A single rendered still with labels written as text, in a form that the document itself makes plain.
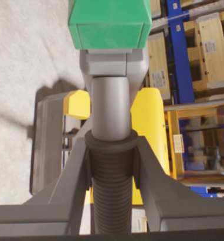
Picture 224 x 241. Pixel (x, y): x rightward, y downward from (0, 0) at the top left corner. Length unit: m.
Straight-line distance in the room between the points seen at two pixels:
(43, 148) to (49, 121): 0.19
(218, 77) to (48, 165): 1.68
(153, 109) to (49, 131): 0.75
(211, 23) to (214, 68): 0.51
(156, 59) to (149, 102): 0.89
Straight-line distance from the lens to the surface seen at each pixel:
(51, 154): 1.23
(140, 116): 1.22
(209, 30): 2.19
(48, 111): 1.30
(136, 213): 1.89
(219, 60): 2.03
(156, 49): 2.13
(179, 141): 1.56
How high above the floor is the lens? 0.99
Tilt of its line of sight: 21 degrees down
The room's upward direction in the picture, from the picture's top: 83 degrees clockwise
